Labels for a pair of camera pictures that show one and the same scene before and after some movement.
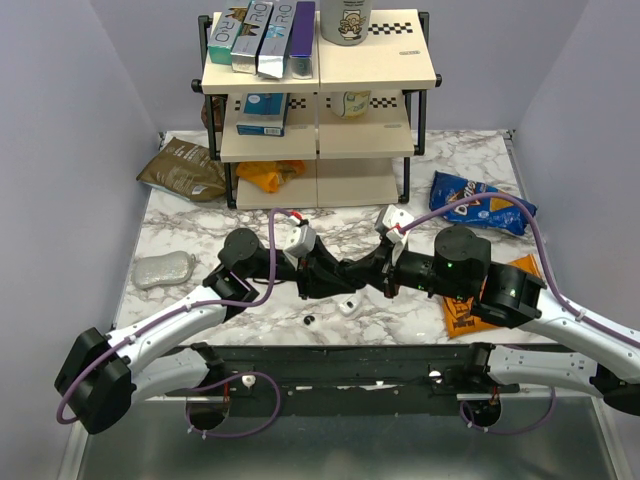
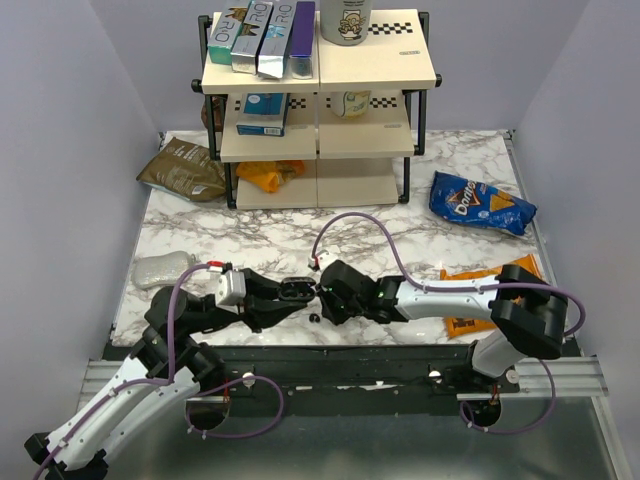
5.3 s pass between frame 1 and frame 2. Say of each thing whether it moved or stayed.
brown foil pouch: stayed
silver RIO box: stayed
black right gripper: moved
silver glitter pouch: stayed
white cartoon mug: stayed
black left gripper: moved
